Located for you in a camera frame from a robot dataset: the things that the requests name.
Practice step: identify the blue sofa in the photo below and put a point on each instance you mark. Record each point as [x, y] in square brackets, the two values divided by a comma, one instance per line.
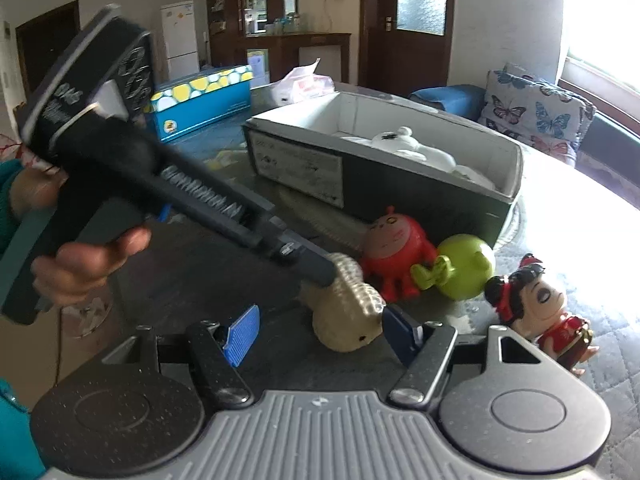
[445, 100]

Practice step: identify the dark wooden door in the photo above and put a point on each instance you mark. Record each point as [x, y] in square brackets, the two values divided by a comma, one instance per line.
[47, 50]

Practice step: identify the green round toy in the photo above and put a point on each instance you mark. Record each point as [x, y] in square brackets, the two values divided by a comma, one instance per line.
[467, 267]

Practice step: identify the wooden door with glass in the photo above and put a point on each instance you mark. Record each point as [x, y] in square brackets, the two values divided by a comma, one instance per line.
[407, 25]

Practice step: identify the person's left hand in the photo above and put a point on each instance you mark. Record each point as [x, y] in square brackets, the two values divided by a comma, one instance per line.
[80, 270]

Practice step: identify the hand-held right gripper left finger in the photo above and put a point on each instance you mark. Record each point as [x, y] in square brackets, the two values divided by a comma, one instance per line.
[242, 335]

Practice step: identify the beige knitted toy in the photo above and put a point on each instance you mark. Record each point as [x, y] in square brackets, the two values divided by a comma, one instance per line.
[345, 310]

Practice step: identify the red dress doll figure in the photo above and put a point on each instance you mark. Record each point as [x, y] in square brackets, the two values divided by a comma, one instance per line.
[542, 305]

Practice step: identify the dark cardboard box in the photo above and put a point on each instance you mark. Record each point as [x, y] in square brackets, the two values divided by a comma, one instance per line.
[400, 195]

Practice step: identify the white tissue pack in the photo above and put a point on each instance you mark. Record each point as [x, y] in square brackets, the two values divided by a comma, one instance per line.
[302, 85]

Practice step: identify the red octopus toy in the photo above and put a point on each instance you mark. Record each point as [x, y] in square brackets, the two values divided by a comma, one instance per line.
[395, 245]

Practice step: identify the person's left forearm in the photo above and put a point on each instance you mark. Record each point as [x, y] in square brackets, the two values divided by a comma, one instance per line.
[30, 192]

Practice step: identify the grey quilted desktop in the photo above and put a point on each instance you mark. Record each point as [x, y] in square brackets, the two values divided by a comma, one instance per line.
[200, 270]

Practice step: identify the blue dotted tissue box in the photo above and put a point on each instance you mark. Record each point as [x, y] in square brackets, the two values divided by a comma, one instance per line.
[200, 105]

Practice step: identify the person's teal sweater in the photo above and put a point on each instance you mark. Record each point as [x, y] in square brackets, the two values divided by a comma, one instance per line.
[15, 435]

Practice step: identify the blue bordered card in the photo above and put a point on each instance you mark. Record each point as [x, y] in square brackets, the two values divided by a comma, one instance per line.
[257, 65]

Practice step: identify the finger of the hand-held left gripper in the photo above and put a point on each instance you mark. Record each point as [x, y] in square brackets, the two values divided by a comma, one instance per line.
[312, 265]

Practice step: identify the dark wooden cabinet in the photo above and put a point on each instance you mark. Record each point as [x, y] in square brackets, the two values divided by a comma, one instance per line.
[280, 50]

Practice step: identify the butterfly print cushion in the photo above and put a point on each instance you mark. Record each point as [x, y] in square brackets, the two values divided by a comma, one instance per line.
[540, 110]

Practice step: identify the white plush bunny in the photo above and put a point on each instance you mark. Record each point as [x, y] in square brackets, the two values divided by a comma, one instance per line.
[415, 150]

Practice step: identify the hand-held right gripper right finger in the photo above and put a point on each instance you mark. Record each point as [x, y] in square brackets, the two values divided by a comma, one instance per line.
[400, 334]

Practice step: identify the window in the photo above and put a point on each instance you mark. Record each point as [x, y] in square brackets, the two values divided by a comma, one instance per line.
[605, 15]

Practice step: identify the white fridge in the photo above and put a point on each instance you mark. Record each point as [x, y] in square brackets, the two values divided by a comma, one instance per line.
[179, 40]

